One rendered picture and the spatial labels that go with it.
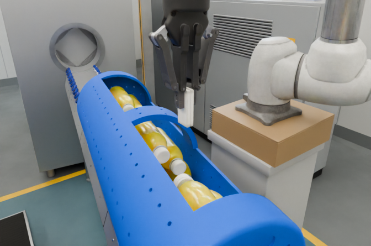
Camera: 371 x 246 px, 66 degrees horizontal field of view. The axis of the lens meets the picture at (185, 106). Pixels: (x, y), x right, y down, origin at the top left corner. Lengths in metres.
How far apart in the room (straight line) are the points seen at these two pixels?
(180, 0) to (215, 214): 0.31
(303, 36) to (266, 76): 1.09
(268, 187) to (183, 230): 0.64
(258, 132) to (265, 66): 0.22
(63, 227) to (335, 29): 2.02
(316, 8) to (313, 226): 1.46
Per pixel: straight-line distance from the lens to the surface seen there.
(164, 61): 0.46
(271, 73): 0.98
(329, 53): 0.93
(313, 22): 2.01
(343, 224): 2.43
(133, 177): 0.57
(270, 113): 1.04
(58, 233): 2.28
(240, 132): 1.03
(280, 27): 2.15
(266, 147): 0.96
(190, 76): 0.50
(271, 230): 0.47
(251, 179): 1.08
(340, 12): 0.92
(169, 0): 0.45
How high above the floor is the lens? 1.53
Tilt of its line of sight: 23 degrees down
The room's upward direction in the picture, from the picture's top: straight up
